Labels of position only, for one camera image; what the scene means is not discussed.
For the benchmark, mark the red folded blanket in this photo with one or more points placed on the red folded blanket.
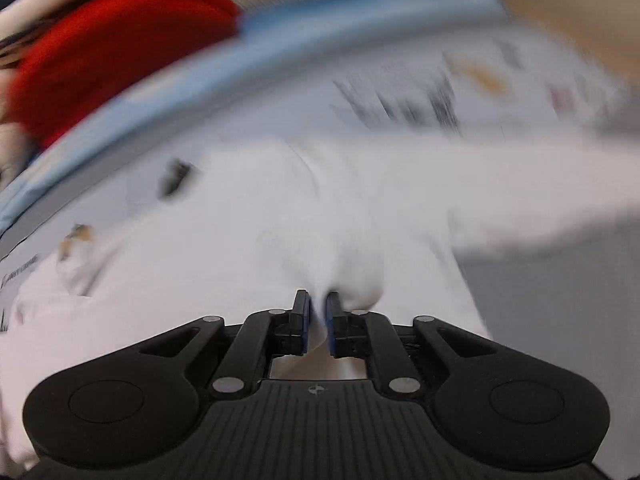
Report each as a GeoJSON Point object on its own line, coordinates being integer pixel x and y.
{"type": "Point", "coordinates": [115, 50]}

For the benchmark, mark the light blue blanket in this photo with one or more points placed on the light blue blanket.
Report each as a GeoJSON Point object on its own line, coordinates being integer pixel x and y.
{"type": "Point", "coordinates": [300, 45]}

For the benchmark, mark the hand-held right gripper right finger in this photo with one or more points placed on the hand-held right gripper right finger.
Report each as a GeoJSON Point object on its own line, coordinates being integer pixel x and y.
{"type": "Point", "coordinates": [331, 325]}

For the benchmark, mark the white shirt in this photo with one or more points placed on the white shirt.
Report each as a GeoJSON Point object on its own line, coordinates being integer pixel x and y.
{"type": "Point", "coordinates": [250, 240]}

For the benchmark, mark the light printed bed sheet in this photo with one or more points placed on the light printed bed sheet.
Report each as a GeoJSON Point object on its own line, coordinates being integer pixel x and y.
{"type": "Point", "coordinates": [280, 110]}

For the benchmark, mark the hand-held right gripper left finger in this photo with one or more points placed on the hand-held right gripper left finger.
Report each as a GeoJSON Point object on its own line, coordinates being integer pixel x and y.
{"type": "Point", "coordinates": [305, 325]}

